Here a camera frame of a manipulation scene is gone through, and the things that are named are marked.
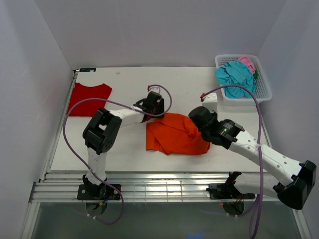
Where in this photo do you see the orange t shirt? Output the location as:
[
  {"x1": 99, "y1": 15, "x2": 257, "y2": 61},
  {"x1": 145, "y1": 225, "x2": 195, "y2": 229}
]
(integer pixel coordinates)
[{"x1": 146, "y1": 113, "x2": 210, "y2": 155}]

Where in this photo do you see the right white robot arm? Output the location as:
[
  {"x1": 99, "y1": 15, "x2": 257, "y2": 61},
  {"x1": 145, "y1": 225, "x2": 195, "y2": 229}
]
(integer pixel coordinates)
[{"x1": 188, "y1": 106, "x2": 317, "y2": 210}]

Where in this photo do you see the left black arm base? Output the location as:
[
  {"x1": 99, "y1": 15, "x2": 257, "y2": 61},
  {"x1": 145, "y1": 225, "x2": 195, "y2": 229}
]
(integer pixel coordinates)
[{"x1": 77, "y1": 175, "x2": 120, "y2": 201}]

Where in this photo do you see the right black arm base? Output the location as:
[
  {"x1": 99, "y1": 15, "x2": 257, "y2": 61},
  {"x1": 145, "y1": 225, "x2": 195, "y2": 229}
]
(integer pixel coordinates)
[{"x1": 206, "y1": 171, "x2": 255, "y2": 200}]

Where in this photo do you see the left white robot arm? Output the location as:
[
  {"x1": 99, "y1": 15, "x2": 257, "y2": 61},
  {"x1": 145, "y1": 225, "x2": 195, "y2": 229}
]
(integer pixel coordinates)
[{"x1": 83, "y1": 87, "x2": 164, "y2": 199}]

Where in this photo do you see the blue t shirt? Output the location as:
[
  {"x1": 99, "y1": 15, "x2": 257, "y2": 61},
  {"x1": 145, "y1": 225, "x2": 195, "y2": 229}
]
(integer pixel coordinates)
[{"x1": 215, "y1": 60, "x2": 256, "y2": 99}]

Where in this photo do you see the white plastic basket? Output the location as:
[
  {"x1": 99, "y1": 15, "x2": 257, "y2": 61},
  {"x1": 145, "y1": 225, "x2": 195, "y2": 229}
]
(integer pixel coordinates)
[{"x1": 215, "y1": 54, "x2": 272, "y2": 106}]

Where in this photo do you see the green garment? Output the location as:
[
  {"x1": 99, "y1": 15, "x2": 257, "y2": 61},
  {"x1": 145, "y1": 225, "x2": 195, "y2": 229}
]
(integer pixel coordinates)
[{"x1": 253, "y1": 71, "x2": 259, "y2": 80}]

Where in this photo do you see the pink t shirt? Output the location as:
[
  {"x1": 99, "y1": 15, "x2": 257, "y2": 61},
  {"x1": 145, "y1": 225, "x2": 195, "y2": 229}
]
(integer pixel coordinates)
[{"x1": 238, "y1": 55, "x2": 256, "y2": 74}]

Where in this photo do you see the blue label sticker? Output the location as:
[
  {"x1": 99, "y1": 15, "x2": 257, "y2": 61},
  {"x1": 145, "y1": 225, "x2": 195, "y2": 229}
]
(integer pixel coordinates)
[{"x1": 79, "y1": 68, "x2": 96, "y2": 72}]

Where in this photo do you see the folded red t shirt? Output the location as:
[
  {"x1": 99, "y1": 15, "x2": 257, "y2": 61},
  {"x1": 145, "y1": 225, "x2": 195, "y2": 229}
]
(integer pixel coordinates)
[{"x1": 66, "y1": 83, "x2": 113, "y2": 117}]

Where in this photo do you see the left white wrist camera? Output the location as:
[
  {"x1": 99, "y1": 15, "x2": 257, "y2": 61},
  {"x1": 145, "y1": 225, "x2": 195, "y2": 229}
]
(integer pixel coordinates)
[{"x1": 148, "y1": 85, "x2": 161, "y2": 96}]

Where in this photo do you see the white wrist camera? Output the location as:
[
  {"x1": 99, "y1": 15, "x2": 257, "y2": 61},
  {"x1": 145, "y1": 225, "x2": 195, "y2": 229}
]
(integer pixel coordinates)
[
  {"x1": 200, "y1": 93, "x2": 218, "y2": 113},
  {"x1": 148, "y1": 85, "x2": 161, "y2": 96}
]

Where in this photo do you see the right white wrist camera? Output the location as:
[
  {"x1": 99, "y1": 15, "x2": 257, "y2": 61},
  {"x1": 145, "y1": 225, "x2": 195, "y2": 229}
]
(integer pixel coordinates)
[{"x1": 200, "y1": 93, "x2": 218, "y2": 113}]

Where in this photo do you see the aluminium table frame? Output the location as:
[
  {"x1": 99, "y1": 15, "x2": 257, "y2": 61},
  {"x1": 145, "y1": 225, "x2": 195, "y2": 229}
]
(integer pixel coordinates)
[{"x1": 19, "y1": 69, "x2": 312, "y2": 239}]

